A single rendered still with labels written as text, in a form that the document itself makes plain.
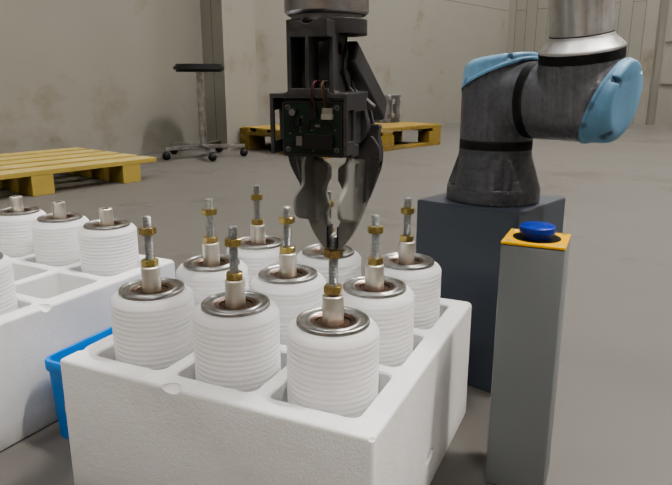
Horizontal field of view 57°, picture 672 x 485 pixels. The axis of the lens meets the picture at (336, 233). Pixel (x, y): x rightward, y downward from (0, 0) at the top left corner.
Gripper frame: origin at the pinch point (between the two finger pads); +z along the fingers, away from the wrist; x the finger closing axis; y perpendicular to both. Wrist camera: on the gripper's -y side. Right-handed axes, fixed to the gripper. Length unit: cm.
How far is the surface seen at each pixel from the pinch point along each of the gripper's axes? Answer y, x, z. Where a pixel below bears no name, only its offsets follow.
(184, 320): -1.0, -19.0, 12.2
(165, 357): 1.7, -20.1, 15.9
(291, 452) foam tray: 8.4, -1.7, 19.9
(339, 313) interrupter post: 1.4, 0.8, 8.0
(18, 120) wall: -228, -277, 9
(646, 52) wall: -735, 112, -41
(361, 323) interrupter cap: 0.7, 2.9, 9.0
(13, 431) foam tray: 0, -47, 32
